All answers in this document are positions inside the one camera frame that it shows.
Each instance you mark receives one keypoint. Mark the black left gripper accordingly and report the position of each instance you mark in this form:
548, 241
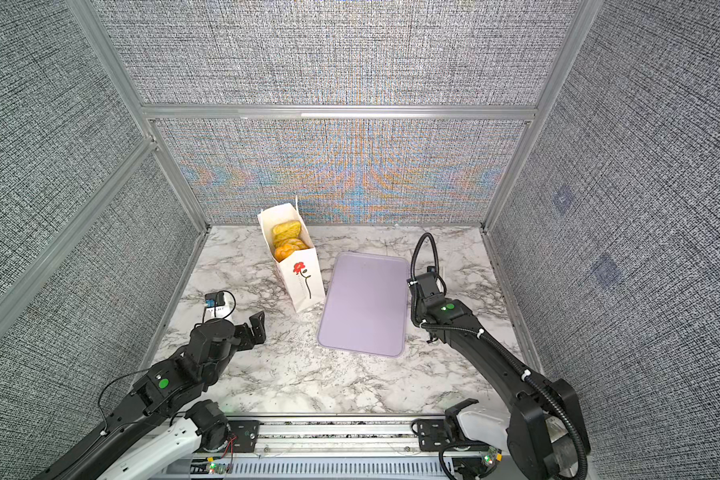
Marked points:
259, 327

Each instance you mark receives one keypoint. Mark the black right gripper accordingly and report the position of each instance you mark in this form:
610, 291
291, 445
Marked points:
414, 310

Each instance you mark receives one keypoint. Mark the white paper bag with rose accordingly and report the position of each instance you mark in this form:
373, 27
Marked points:
300, 273

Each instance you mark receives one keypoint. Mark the croissant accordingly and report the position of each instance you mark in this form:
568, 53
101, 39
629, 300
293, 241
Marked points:
287, 247

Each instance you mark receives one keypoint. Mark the twisted bun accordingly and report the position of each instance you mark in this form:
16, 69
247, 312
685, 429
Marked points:
286, 230

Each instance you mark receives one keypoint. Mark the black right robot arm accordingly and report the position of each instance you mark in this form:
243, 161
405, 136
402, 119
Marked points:
504, 372

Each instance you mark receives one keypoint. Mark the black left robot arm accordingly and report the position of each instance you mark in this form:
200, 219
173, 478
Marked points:
159, 394

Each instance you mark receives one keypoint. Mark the lilac plastic tray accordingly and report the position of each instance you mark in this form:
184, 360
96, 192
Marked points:
366, 307

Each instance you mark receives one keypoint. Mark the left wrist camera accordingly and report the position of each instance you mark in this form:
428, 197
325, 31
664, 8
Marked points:
218, 304

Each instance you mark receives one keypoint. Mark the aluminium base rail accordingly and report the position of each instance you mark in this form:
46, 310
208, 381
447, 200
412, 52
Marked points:
319, 446

